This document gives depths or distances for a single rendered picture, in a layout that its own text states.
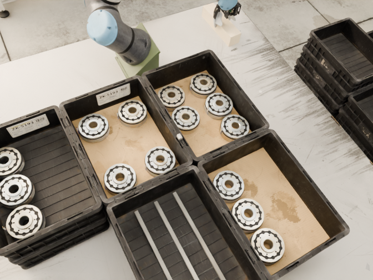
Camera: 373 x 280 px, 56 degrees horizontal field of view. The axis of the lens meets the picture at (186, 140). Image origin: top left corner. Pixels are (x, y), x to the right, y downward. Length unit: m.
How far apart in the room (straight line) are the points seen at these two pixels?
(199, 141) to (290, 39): 1.86
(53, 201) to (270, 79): 1.05
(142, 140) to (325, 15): 2.38
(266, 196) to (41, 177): 0.73
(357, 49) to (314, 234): 1.38
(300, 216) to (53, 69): 1.16
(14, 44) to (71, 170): 1.77
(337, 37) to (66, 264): 1.88
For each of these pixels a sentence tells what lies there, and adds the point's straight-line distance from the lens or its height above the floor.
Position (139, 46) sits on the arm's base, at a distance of 1.46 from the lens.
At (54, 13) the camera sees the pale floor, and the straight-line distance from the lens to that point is 3.04.
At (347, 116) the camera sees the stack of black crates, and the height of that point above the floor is 0.38.
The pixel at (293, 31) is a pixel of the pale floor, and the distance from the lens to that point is 3.05.
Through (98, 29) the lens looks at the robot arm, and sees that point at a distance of 1.38.
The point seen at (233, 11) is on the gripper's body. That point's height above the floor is 0.85.
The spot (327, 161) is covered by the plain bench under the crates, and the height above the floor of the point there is 0.70.
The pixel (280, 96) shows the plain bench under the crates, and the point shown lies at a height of 0.70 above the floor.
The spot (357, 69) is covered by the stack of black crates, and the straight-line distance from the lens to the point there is 2.22.
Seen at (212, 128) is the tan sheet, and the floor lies 0.83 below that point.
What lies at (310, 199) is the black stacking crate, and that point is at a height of 0.87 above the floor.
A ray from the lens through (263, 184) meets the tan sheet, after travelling 1.22.
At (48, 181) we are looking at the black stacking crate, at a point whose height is 0.83.
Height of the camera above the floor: 1.90
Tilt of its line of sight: 59 degrees down
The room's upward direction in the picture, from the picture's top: 9 degrees clockwise
